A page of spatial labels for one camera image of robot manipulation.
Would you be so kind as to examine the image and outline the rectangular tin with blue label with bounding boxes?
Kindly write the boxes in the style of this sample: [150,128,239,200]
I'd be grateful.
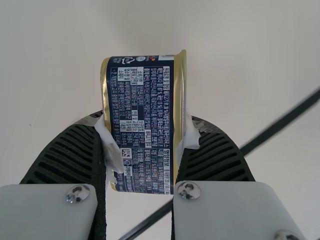
[99,49,188,196]

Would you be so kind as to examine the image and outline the black strip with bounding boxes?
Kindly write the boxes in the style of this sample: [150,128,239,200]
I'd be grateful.
[119,86,320,240]

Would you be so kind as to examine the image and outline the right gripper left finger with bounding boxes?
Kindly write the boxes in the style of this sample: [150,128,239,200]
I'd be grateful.
[0,111,124,240]

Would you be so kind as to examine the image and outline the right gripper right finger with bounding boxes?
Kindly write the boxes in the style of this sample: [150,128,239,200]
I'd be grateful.
[170,111,307,240]

